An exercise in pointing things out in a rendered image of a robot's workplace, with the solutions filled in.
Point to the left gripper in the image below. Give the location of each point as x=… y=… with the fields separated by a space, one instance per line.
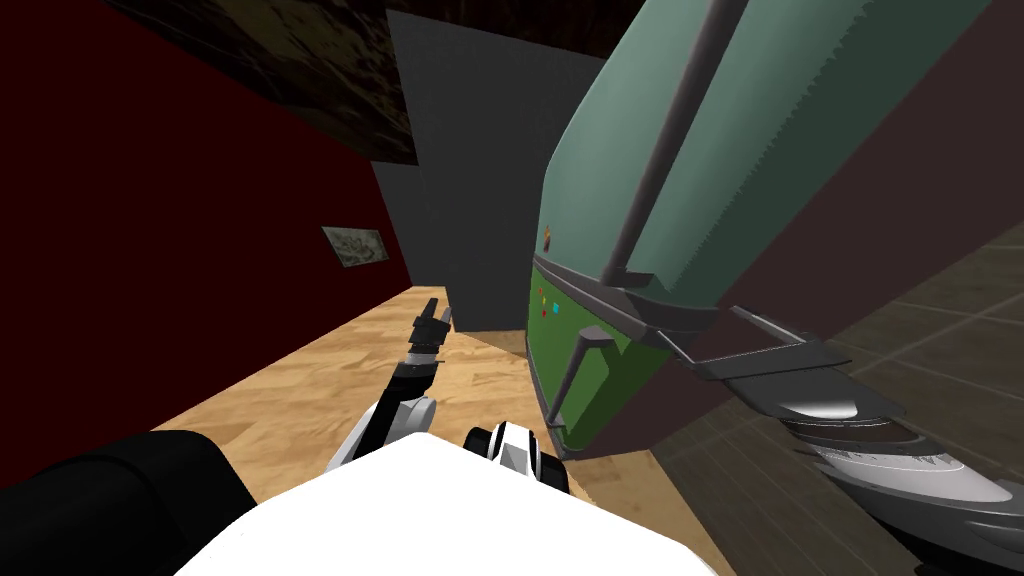
x=426 y=340

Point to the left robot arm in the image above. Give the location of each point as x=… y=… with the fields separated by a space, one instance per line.
x=398 y=394

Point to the green refrigerator door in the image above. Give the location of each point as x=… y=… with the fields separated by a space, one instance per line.
x=616 y=376

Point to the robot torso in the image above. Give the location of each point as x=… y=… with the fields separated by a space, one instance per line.
x=448 y=520

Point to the teal refrigerator door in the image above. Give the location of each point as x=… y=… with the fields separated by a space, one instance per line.
x=720 y=160

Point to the green refrigerator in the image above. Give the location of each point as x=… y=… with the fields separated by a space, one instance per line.
x=800 y=264

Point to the small grey wall picture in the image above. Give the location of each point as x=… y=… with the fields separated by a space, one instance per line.
x=356 y=246

